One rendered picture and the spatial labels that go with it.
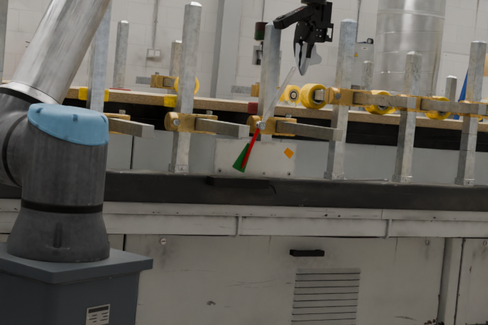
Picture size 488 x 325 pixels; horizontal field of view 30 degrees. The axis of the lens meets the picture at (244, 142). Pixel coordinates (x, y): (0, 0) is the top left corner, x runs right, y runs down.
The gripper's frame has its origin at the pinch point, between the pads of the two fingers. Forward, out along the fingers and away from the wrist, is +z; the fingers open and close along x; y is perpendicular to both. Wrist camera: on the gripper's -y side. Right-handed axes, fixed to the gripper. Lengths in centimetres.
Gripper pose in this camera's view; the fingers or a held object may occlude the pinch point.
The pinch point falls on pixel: (300, 70)
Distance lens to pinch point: 252.7
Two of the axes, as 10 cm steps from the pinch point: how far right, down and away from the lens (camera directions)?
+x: -4.6, -0.9, 8.8
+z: -0.9, 9.9, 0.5
